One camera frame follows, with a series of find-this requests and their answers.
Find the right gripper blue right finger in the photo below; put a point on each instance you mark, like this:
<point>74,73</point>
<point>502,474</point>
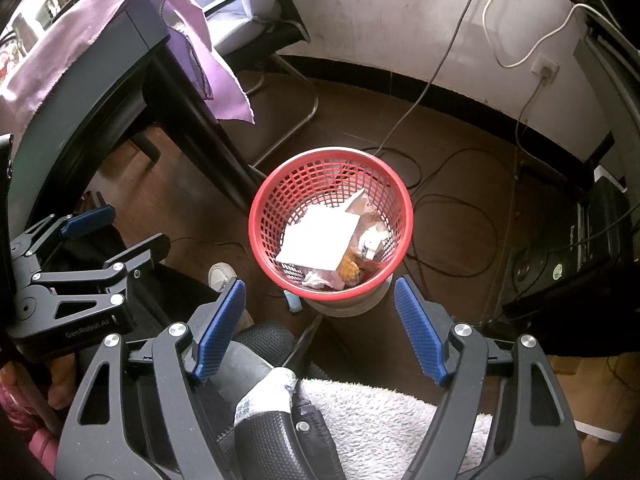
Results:
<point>427,325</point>

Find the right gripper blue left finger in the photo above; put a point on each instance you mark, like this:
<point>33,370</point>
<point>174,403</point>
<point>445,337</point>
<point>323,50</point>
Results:
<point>212,328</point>

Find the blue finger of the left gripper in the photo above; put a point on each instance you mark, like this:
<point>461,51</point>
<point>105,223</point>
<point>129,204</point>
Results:
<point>88,221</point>
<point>135,258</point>

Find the white paper sheet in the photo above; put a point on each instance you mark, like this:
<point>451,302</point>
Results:
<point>319,240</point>

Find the red mesh trash basket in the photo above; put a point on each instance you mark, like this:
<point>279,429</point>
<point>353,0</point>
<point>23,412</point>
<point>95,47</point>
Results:
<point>356,182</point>

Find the person's left hand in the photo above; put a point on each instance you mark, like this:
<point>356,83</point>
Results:
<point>61,390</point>

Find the white shoe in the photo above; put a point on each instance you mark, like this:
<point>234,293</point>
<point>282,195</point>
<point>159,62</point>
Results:
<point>219,275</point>

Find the white towel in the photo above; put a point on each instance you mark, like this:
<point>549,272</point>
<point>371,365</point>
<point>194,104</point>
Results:
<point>376,431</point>

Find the purple tablecloth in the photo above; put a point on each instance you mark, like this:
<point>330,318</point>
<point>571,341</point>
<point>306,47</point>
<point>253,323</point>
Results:
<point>181,22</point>

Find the black office chair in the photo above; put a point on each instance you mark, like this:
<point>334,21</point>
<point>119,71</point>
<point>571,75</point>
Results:
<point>263,51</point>

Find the dark table frame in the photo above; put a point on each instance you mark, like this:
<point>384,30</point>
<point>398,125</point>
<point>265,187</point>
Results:
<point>90,112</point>

